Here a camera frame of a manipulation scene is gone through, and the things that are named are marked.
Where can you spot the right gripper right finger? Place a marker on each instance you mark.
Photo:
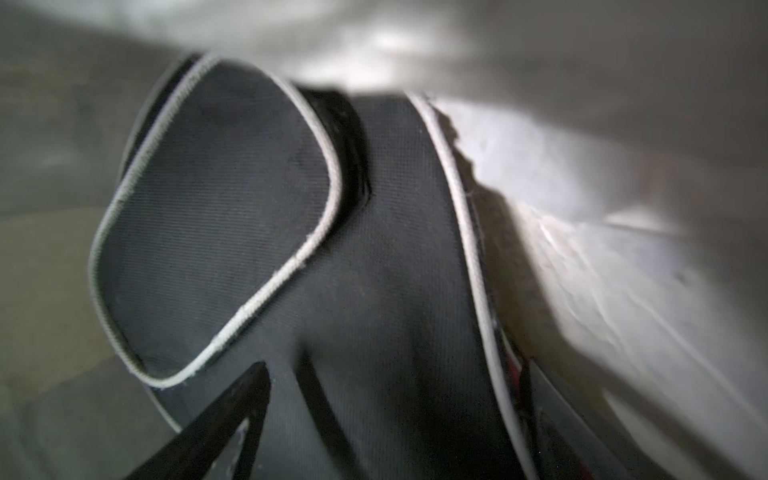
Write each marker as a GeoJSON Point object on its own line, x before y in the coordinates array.
{"type": "Point", "coordinates": [570, 440]}

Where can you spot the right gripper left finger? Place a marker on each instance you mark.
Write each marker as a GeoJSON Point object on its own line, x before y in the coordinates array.
{"type": "Point", "coordinates": [239, 412]}

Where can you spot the black paddle case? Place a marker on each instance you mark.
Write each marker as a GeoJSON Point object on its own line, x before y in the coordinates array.
{"type": "Point", "coordinates": [328, 237]}

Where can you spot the beige canvas tote bag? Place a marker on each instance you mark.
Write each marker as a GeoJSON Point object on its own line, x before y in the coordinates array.
{"type": "Point", "coordinates": [628, 138]}

